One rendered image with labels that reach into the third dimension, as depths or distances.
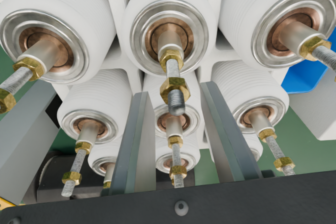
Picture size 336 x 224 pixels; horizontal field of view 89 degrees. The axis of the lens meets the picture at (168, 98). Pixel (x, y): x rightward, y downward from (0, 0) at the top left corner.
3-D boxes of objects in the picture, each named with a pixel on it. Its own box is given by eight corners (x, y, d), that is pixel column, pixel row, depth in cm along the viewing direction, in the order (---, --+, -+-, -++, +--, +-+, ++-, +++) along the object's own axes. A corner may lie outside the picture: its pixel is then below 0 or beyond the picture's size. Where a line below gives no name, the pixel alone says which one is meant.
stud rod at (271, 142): (264, 120, 23) (299, 177, 17) (264, 125, 24) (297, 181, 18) (257, 122, 23) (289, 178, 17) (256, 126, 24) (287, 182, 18)
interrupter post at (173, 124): (162, 117, 24) (162, 137, 22) (177, 112, 24) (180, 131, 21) (169, 127, 26) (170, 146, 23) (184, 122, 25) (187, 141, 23)
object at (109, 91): (108, 85, 42) (84, 151, 28) (82, 51, 36) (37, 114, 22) (144, 73, 40) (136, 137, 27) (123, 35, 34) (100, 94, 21)
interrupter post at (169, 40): (163, 24, 16) (164, 38, 13) (185, 35, 17) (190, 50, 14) (153, 46, 17) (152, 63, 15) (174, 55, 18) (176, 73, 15)
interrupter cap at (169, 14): (148, -22, 13) (147, -21, 13) (223, 22, 16) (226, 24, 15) (120, 57, 18) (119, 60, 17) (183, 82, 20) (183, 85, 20)
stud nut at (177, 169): (173, 163, 18) (173, 171, 18) (187, 165, 19) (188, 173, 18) (167, 172, 20) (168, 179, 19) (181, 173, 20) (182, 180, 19)
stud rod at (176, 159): (171, 127, 23) (176, 186, 17) (178, 128, 23) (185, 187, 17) (169, 132, 24) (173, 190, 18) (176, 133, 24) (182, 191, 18)
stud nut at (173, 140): (171, 134, 21) (171, 140, 21) (183, 136, 22) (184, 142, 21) (166, 143, 23) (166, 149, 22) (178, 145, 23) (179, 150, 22)
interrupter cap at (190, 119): (136, 112, 23) (136, 116, 23) (188, 92, 21) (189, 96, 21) (161, 141, 28) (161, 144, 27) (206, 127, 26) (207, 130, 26)
